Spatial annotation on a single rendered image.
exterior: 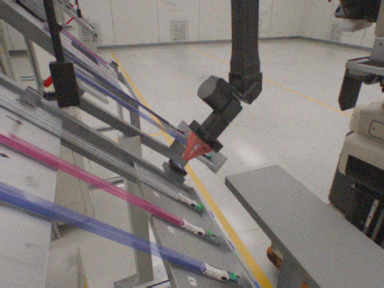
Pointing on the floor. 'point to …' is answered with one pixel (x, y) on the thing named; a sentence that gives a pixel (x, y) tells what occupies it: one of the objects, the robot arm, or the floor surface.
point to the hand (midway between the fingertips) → (186, 157)
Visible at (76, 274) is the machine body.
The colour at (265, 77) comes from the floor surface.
